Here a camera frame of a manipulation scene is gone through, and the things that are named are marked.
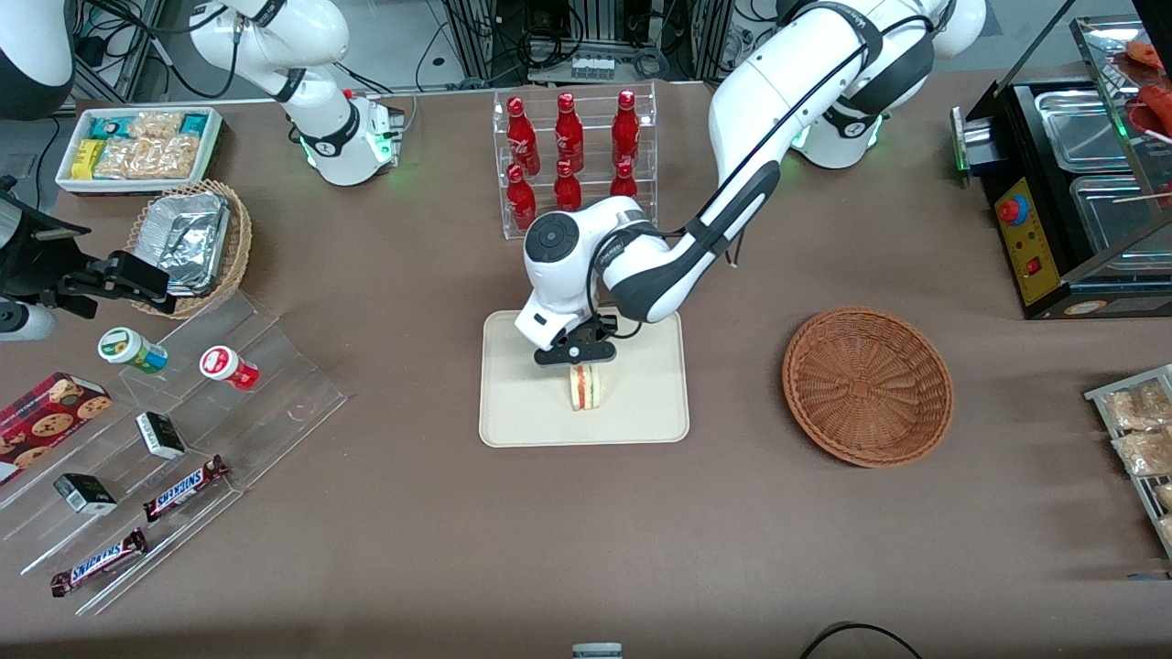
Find small black box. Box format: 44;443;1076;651
136;412;187;460
53;473;118;515

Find clear bags of crackers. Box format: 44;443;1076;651
95;111;200;180

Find stacked aluminium foil containers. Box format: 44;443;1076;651
156;191;231;297

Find brown round wicker basket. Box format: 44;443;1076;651
782;307;955;469

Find black cable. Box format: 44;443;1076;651
800;621;924;659

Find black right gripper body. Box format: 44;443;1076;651
0;179;92;301

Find clear acrylic stepped shelf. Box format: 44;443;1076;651
0;291;349;616

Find white plastic snack bin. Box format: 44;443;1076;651
55;106;224;196

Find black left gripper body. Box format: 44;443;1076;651
535;315;618;368

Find black hot food display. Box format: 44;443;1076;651
950;0;1172;321

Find green lid cup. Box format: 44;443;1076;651
98;327;169;375

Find cream rectangular tray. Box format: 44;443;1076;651
479;309;690;448

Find triangular sandwich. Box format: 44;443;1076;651
569;363;604;412

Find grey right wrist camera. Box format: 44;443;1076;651
0;302;58;342

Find clear acrylic bottle rack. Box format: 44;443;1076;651
493;81;658;242

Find tan wicker basket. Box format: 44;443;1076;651
126;178;253;319

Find clear bag of snacks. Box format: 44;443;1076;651
1112;430;1172;478
1102;380;1172;432

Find tray of wrapped snacks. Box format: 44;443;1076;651
1085;364;1172;559

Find Snickers chocolate bar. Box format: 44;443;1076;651
143;455;230;524
50;528;148;598

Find red lid cup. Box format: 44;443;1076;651
200;345;260;392

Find red cookie box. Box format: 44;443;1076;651
0;372;114;486

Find orange sausage food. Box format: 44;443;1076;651
1123;40;1172;140

